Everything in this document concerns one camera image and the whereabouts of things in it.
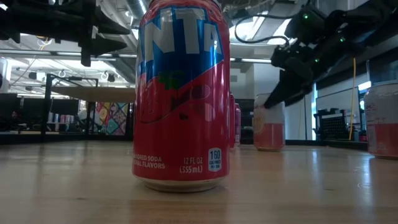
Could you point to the black perforated rack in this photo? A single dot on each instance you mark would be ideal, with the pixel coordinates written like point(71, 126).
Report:
point(332, 127)

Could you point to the silver ceiling duct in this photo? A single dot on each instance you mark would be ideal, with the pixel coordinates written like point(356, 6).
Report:
point(136, 7)

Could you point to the small red container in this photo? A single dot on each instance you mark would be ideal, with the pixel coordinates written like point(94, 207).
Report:
point(363, 138)

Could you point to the colourful patchwork poster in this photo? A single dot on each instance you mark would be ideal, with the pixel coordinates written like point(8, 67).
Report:
point(112, 119)

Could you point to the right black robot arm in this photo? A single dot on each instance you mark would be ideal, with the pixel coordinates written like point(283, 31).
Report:
point(357, 28)

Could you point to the black equipment cabinet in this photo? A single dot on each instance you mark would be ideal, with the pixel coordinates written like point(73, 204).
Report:
point(248, 115)

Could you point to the long ceiling light strip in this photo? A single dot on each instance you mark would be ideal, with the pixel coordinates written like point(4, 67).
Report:
point(255, 60)

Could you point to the dark red soda can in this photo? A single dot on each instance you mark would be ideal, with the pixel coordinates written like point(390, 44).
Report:
point(232, 124)

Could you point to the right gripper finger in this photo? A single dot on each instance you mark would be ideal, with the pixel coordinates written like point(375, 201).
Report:
point(300, 95)
point(276, 90)

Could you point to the wooden shelf black frame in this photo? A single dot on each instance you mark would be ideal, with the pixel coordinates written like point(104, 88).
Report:
point(93, 94)

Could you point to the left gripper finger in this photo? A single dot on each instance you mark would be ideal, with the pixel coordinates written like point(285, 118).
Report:
point(105, 25)
point(104, 43)

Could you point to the pink and white soda can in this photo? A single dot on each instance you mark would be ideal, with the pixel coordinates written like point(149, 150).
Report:
point(269, 133)

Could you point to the red blue Fanta can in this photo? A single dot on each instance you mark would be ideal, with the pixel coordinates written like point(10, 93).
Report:
point(183, 140)

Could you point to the white topped soda can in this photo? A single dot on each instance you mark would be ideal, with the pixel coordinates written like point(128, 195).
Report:
point(384, 124)

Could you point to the seated person at desk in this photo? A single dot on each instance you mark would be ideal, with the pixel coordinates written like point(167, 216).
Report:
point(15, 115)

